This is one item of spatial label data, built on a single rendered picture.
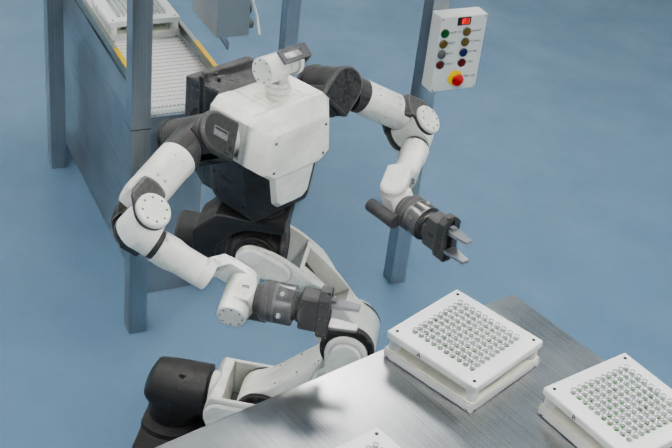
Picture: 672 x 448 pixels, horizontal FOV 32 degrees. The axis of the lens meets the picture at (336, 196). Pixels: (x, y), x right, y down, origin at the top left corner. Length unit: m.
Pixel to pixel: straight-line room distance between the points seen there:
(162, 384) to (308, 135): 0.89
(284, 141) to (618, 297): 2.07
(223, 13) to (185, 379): 1.07
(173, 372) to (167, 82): 0.97
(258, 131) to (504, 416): 0.82
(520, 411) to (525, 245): 2.13
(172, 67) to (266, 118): 1.20
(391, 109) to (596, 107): 2.93
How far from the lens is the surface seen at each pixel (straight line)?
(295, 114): 2.70
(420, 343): 2.53
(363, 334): 2.99
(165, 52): 3.92
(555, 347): 2.73
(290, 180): 2.77
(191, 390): 3.23
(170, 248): 2.43
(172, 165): 2.51
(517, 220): 4.76
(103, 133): 4.31
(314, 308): 2.45
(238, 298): 2.46
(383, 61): 5.91
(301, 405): 2.45
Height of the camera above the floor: 2.45
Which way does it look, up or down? 31 degrees down
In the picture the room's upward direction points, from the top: 7 degrees clockwise
